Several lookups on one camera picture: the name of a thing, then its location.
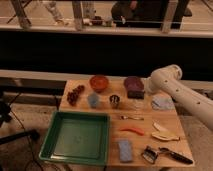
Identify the black handled peeler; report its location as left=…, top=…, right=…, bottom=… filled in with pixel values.
left=159, top=147, right=193, bottom=164

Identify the green plastic tray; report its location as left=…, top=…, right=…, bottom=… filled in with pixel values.
left=39, top=111, right=110, bottom=166

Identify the bunch of red grapes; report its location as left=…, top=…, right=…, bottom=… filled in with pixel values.
left=67, top=85, right=85, bottom=106

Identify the black binder clip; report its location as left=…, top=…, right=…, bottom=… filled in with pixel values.
left=141, top=146, right=158, bottom=164

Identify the white paper cup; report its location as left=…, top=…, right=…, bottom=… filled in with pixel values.
left=132, top=99, right=145, bottom=110

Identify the orange bowl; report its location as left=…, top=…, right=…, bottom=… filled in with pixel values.
left=89, top=75, right=109, bottom=93

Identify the purple bowl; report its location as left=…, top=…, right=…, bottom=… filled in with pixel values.
left=124, top=76, right=144, bottom=91

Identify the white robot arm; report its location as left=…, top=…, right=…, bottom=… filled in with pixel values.
left=124, top=65, right=213, bottom=131

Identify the black tripod stand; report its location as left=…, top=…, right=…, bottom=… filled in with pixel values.
left=0, top=91, right=41, bottom=146

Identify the small metal cup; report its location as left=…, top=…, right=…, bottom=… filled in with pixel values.
left=109, top=95, right=120, bottom=109

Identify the blue sponge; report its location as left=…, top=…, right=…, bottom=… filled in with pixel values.
left=118, top=139, right=133, bottom=163

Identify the blue plastic cup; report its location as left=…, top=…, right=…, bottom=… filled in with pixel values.
left=87, top=93, right=100, bottom=108

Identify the blue folded cloth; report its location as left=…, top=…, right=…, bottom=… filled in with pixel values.
left=151, top=96, right=175, bottom=110

